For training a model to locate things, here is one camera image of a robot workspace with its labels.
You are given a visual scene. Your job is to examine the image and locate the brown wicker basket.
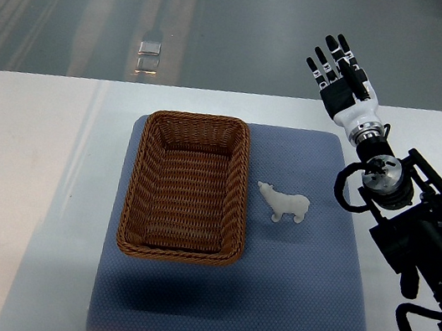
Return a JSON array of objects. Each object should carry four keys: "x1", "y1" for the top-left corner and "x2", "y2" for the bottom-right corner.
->
[{"x1": 116, "y1": 110, "x2": 251, "y2": 266}]

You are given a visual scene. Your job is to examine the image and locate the blue fabric cushion mat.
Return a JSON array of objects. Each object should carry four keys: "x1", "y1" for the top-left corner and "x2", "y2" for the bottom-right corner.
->
[{"x1": 86, "y1": 118, "x2": 366, "y2": 331}]

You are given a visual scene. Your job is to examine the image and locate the white bear figurine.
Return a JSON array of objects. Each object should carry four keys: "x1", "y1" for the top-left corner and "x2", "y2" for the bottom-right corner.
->
[{"x1": 257, "y1": 181, "x2": 311, "y2": 224}]

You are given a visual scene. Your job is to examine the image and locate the metal floor socket plate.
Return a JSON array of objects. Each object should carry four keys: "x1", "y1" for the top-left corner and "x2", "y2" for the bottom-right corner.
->
[{"x1": 138, "y1": 40, "x2": 162, "y2": 56}]

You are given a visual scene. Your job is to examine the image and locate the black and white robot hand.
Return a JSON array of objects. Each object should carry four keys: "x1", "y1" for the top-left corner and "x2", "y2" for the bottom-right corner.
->
[{"x1": 306, "y1": 34, "x2": 385, "y2": 146}]

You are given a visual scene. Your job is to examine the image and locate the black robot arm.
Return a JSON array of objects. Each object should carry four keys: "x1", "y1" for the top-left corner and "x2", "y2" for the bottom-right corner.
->
[{"x1": 333, "y1": 122, "x2": 442, "y2": 331}]

